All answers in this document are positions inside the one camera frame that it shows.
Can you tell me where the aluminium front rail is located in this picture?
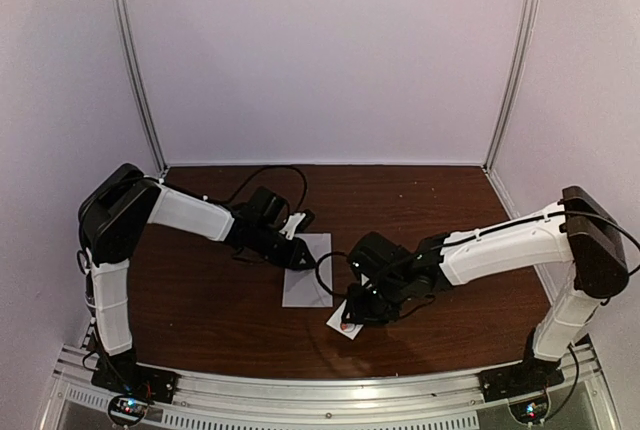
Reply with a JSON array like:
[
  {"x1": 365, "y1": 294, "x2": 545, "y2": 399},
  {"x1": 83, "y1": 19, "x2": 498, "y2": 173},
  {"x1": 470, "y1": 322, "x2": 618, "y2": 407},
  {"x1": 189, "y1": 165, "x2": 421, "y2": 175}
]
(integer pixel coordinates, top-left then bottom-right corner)
[{"x1": 49, "y1": 344, "x2": 616, "y2": 430}]

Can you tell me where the circuit board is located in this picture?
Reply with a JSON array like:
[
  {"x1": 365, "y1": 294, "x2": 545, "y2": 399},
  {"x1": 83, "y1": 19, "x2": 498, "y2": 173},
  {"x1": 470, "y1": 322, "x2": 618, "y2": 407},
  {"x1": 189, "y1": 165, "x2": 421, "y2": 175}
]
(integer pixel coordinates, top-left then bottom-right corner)
[
  {"x1": 107, "y1": 394, "x2": 152, "y2": 426},
  {"x1": 509, "y1": 395, "x2": 550, "y2": 425}
]

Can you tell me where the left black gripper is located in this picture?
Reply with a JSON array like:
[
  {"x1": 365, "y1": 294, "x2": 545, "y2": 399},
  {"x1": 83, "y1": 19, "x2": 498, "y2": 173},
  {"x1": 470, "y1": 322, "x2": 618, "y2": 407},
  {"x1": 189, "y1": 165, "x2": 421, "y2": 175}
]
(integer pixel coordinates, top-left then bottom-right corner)
[{"x1": 251, "y1": 226, "x2": 316, "y2": 273}]

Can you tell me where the right circuit board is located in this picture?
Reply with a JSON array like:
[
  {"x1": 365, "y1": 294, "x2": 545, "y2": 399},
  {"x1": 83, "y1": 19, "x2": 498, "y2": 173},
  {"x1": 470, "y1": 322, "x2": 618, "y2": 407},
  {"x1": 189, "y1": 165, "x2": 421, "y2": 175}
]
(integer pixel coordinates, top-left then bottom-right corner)
[{"x1": 509, "y1": 395, "x2": 550, "y2": 425}]

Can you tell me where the left circuit board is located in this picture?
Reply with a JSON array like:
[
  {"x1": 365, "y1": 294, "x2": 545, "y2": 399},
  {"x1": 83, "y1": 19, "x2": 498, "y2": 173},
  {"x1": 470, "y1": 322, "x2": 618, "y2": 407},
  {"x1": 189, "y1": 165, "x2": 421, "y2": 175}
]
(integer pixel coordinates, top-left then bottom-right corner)
[{"x1": 107, "y1": 394, "x2": 152, "y2": 426}]

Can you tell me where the black braided cable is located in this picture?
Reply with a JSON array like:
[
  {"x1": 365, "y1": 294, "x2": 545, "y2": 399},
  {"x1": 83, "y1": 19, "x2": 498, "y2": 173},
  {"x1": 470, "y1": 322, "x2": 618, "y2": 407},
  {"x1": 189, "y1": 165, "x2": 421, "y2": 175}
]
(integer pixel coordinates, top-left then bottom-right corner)
[
  {"x1": 74, "y1": 164, "x2": 309, "y2": 276},
  {"x1": 314, "y1": 209, "x2": 640, "y2": 309}
]

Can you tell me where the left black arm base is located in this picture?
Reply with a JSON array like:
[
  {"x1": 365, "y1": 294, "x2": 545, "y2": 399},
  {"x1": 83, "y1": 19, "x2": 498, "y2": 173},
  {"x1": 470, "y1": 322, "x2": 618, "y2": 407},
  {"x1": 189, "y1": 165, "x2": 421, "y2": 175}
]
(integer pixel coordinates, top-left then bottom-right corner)
[{"x1": 91, "y1": 355, "x2": 178, "y2": 404}]

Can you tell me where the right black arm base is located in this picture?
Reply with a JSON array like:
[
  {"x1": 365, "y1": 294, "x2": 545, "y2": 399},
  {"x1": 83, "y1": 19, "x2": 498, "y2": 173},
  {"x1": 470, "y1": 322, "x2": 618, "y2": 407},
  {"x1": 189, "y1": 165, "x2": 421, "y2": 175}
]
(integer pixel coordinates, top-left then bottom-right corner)
[{"x1": 478, "y1": 357, "x2": 565, "y2": 402}]

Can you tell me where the white sticker sheet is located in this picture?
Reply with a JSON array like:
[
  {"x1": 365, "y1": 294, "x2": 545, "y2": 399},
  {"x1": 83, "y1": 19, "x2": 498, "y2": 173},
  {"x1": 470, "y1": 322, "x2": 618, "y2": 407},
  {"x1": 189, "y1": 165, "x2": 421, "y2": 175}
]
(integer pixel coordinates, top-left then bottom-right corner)
[{"x1": 326, "y1": 301, "x2": 363, "y2": 340}]

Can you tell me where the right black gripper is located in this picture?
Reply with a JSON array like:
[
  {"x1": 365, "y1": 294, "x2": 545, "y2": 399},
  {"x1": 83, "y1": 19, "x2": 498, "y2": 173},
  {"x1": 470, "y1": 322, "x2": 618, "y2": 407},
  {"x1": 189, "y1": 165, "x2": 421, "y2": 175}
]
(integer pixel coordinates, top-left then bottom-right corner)
[{"x1": 342, "y1": 274, "x2": 410, "y2": 326}]

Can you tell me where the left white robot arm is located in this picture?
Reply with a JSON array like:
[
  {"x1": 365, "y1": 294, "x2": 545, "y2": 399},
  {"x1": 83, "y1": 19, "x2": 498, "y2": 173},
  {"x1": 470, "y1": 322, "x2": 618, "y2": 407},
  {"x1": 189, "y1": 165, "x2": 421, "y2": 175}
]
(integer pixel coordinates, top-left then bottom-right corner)
[{"x1": 78, "y1": 163, "x2": 316, "y2": 394}]

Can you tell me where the right black braided cable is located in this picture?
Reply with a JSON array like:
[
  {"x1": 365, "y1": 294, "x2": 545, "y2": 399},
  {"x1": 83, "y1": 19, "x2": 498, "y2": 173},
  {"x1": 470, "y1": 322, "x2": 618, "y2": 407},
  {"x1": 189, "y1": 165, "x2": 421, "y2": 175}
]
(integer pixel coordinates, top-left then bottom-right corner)
[{"x1": 314, "y1": 209, "x2": 640, "y2": 309}]

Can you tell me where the left black braided cable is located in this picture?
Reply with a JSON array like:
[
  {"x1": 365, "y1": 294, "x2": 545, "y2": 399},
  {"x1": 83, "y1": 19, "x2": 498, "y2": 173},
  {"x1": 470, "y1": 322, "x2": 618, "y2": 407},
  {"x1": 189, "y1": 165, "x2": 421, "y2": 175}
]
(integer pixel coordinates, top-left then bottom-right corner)
[{"x1": 74, "y1": 164, "x2": 309, "y2": 276}]

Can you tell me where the pale blue envelope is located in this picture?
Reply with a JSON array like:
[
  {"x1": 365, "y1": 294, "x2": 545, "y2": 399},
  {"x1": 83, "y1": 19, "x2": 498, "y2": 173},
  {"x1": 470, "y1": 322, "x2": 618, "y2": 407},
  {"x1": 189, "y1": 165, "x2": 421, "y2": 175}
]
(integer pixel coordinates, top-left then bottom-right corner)
[{"x1": 282, "y1": 233, "x2": 334, "y2": 308}]

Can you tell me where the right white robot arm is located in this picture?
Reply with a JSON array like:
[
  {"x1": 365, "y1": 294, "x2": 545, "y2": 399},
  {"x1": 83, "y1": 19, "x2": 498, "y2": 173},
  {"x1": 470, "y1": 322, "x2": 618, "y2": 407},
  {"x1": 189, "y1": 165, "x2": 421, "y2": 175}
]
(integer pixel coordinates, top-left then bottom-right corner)
[{"x1": 327, "y1": 186, "x2": 632, "y2": 392}]

